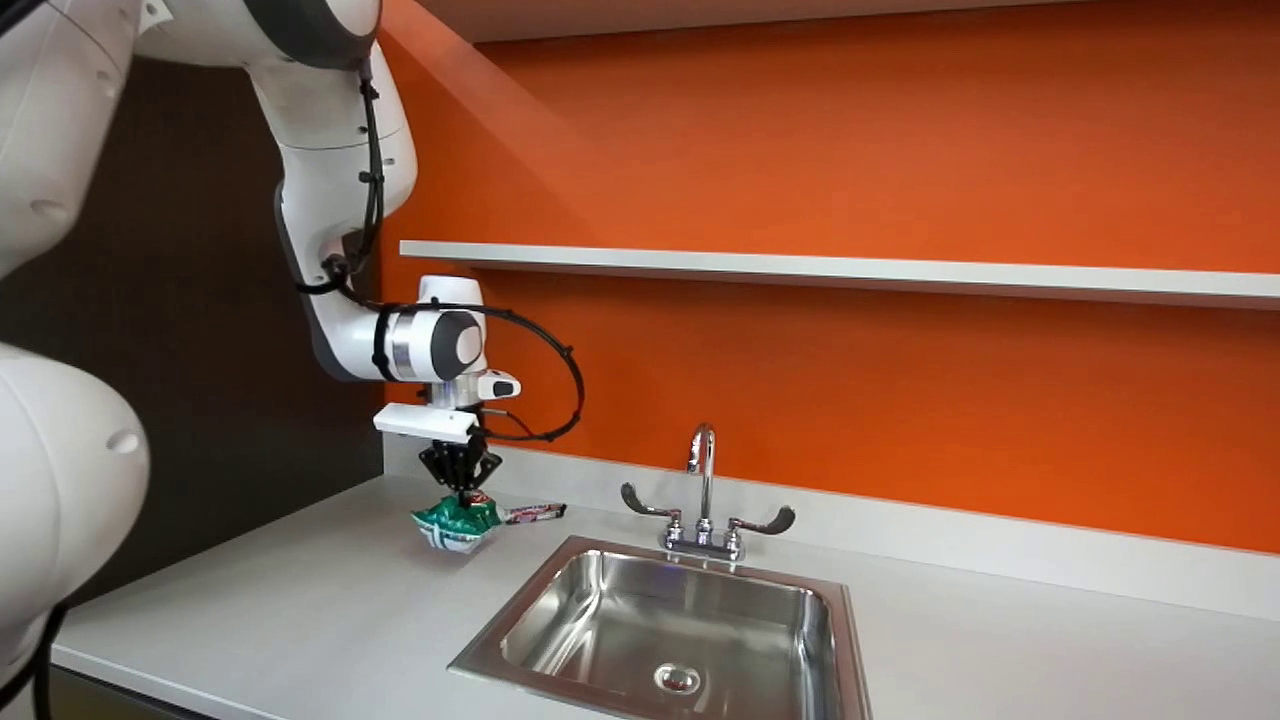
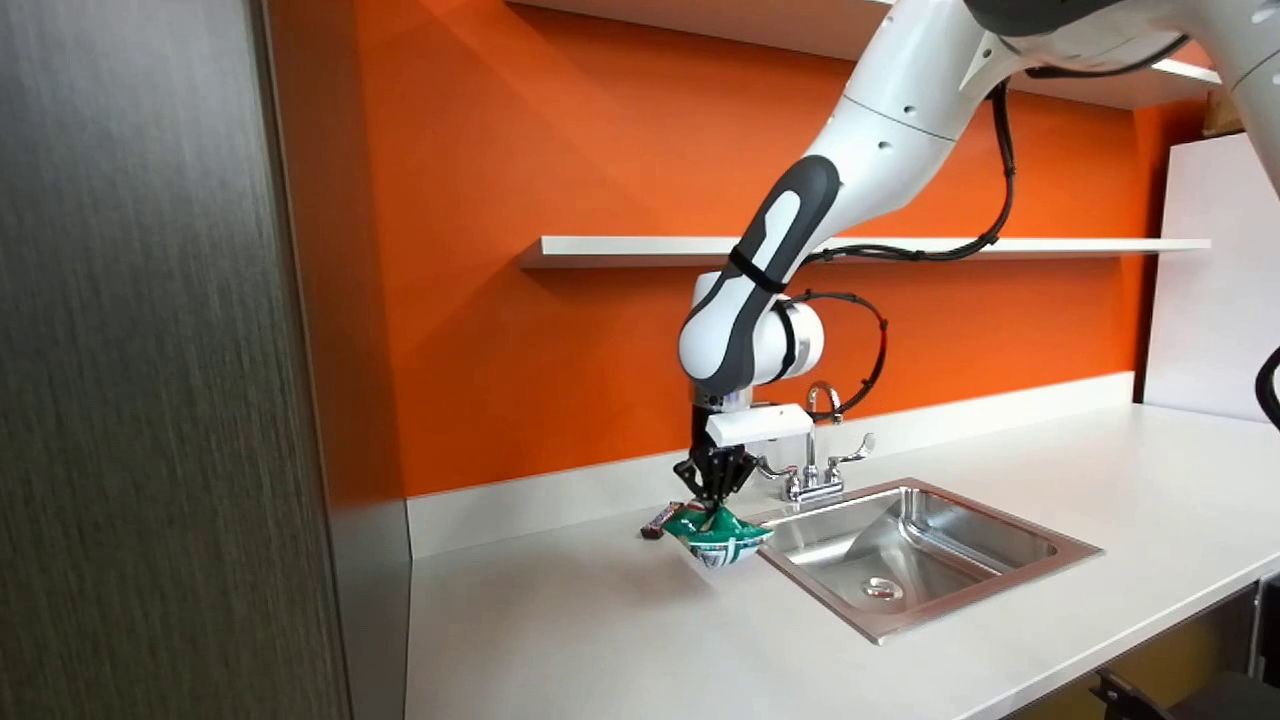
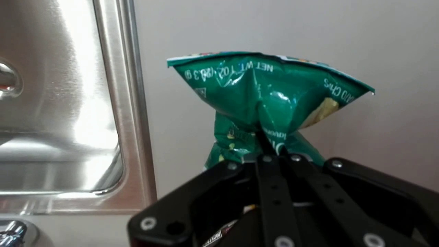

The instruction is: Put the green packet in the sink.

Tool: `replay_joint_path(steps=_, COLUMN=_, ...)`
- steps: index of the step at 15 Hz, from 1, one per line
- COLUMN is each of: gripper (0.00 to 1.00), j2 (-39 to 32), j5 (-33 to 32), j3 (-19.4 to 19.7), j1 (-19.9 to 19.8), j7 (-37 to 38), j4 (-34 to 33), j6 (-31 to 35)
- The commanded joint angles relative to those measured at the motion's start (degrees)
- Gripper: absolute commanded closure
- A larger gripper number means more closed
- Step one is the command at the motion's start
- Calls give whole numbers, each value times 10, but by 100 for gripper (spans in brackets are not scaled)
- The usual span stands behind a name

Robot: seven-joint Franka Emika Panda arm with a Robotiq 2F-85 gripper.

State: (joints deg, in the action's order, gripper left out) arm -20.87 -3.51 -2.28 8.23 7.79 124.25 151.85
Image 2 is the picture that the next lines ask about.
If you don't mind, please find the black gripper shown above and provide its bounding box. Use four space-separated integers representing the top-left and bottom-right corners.
674 449 757 514

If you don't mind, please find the green snack packet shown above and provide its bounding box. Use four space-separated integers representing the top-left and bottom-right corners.
665 510 768 570

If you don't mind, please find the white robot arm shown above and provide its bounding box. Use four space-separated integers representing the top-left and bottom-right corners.
675 0 1280 510

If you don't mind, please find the stainless steel sink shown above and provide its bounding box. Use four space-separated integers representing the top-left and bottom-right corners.
765 482 1098 643

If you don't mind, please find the chrome faucet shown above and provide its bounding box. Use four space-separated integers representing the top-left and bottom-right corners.
759 380 878 510

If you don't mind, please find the white board panel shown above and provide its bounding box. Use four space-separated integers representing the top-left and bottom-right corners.
1145 132 1280 422

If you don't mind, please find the dark wood cabinet panel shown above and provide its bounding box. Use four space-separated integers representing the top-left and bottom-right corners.
0 0 407 720

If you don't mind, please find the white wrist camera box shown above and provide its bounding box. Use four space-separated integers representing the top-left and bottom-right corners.
705 404 814 449

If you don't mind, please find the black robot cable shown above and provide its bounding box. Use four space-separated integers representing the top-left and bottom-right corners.
797 53 1193 404

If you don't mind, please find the white wall shelf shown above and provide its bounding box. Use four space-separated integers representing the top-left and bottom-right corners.
525 238 1207 273

